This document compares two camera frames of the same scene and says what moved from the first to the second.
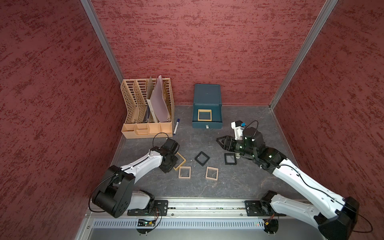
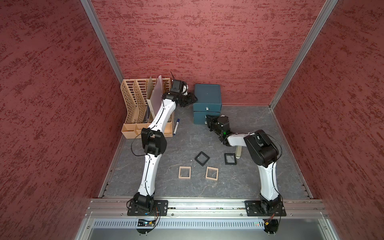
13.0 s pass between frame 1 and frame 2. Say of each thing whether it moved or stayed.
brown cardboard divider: stayed
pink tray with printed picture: stayed
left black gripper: moved
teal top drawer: moved
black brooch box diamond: stayed
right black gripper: moved
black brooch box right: stayed
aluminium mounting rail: stayed
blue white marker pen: stayed
